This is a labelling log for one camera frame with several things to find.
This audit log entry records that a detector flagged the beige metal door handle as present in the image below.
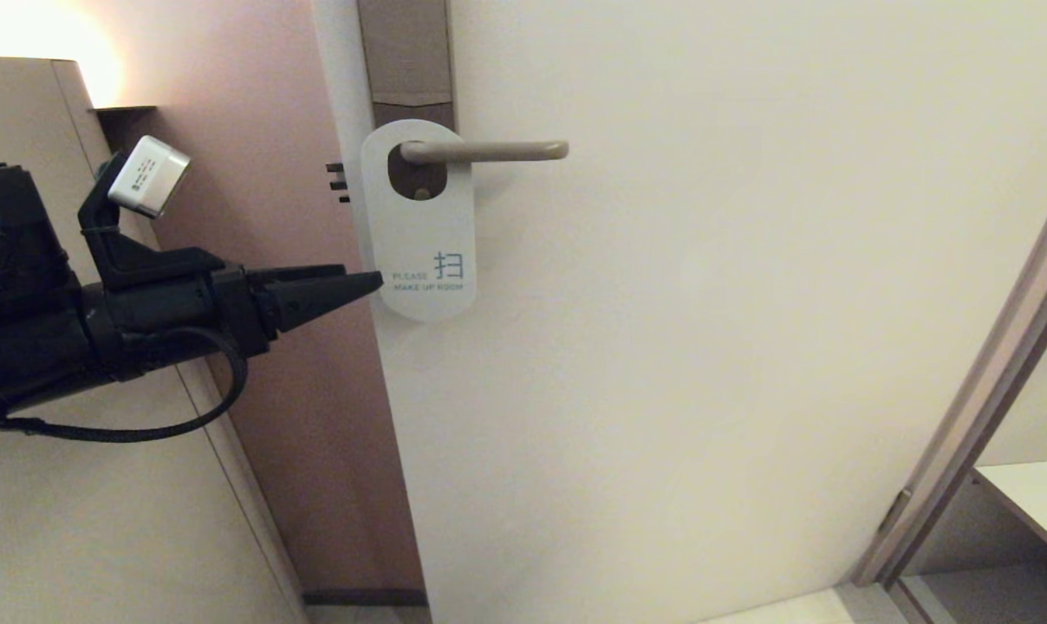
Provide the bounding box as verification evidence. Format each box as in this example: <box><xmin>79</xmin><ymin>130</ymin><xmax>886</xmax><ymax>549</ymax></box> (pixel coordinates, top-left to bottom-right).
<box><xmin>400</xmin><ymin>140</ymin><xmax>569</xmax><ymax>165</ymax></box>

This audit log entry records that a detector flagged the black left camera bracket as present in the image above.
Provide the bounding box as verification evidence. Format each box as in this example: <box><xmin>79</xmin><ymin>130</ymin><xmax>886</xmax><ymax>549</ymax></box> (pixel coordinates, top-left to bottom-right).
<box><xmin>78</xmin><ymin>159</ymin><xmax>227</xmax><ymax>291</ymax></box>

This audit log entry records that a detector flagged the dark baseboard strip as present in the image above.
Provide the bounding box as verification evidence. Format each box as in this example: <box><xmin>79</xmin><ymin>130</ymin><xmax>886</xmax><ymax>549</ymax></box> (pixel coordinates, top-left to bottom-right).
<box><xmin>302</xmin><ymin>589</ymin><xmax>429</xmax><ymax>608</ymax></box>

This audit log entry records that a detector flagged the brown door lock plate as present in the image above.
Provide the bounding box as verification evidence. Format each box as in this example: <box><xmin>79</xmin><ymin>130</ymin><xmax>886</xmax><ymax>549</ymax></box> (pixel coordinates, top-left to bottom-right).
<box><xmin>356</xmin><ymin>0</ymin><xmax>458</xmax><ymax>202</ymax></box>

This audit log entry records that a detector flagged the dark wall lamp bracket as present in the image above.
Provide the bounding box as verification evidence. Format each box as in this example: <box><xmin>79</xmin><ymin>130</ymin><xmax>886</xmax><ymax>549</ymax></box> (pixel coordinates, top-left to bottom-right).
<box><xmin>95</xmin><ymin>105</ymin><xmax>158</xmax><ymax>157</ymax></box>

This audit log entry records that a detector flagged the white and blue door hanger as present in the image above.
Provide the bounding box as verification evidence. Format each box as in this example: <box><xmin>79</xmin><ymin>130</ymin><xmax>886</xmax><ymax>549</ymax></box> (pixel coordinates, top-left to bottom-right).
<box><xmin>360</xmin><ymin>119</ymin><xmax>478</xmax><ymax>324</ymax></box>

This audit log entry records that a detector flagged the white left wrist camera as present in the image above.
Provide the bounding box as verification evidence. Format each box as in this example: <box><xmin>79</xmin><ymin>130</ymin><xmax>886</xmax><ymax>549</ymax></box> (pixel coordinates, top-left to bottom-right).
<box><xmin>107</xmin><ymin>135</ymin><xmax>192</xmax><ymax>220</ymax></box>

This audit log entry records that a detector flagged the black left camera cable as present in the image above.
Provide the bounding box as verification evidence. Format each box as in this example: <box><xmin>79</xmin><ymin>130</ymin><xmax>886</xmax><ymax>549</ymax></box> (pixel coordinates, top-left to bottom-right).
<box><xmin>0</xmin><ymin>325</ymin><xmax>250</xmax><ymax>444</ymax></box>

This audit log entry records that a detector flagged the beige closet shelf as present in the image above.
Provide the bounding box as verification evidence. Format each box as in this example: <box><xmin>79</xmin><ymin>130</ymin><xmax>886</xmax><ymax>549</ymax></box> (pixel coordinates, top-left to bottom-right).
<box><xmin>972</xmin><ymin>459</ymin><xmax>1047</xmax><ymax>575</ymax></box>

